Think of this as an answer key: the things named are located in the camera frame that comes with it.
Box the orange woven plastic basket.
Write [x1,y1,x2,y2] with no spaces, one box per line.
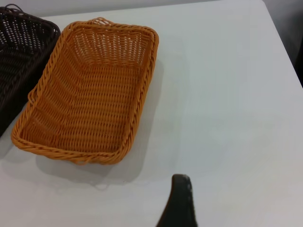
[10,17,160,166]

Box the black woven plastic basket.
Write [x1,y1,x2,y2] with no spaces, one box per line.
[0,3,61,139]

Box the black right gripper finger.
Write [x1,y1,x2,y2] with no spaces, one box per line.
[155,174,198,227]

